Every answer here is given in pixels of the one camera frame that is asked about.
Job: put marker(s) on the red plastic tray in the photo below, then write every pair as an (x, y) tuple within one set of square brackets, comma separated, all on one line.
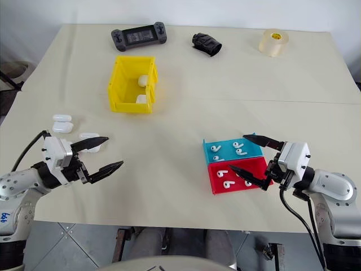
[(239, 190)]

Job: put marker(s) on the grey handheld game controller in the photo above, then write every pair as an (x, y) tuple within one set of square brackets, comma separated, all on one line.
[(121, 42)]

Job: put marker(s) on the blue plastic tray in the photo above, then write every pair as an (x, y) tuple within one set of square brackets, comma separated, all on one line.
[(255, 151)]

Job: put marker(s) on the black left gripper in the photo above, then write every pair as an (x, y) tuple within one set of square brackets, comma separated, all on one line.
[(77, 169)]

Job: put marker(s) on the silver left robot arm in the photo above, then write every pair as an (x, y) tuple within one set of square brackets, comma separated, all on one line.
[(12, 187)]

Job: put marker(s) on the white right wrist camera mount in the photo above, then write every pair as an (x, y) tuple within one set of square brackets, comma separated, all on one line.
[(294, 158)]

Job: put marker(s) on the translucent tape roll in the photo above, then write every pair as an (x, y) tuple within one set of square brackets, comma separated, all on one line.
[(272, 45)]

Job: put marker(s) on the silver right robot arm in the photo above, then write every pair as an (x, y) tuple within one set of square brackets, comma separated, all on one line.
[(337, 189)]

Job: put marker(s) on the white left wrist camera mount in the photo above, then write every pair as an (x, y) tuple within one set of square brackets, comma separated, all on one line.
[(55, 149)]

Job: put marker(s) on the yellow plastic bin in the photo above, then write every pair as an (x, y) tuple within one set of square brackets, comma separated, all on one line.
[(128, 106)]

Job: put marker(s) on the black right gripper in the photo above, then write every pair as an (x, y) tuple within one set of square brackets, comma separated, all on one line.
[(277, 173)]

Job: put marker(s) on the white wireless earbud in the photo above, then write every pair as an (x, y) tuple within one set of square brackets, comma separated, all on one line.
[(216, 158), (236, 145), (240, 152), (227, 185), (219, 174), (248, 184), (216, 148)]

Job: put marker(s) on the black crumpled sleeve roll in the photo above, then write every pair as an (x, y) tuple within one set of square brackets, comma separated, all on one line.
[(204, 42)]

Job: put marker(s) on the rusty metal frame bar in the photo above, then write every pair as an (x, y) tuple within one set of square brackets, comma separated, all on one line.
[(119, 245), (277, 257)]

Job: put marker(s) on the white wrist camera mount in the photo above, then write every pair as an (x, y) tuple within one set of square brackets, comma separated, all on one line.
[(294, 158), (55, 149)]

